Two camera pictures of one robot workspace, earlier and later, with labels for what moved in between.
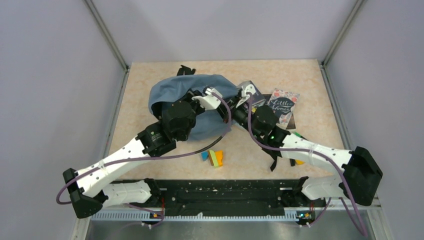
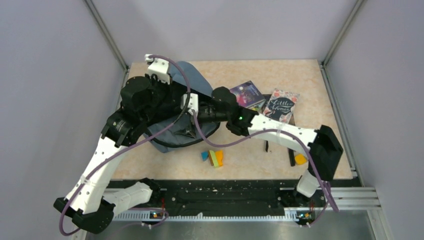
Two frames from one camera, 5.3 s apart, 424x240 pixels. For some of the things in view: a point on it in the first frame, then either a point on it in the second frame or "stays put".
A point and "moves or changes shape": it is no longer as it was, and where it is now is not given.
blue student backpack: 209,123 moves or changes shape
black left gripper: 189,94 to 169,88
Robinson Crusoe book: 257,97 stays put
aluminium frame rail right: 340,39 stays put
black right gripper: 232,103 to 190,130
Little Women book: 283,103 stays put
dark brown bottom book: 291,125 stays put
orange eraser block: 219,156 stays put
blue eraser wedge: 205,155 stays put
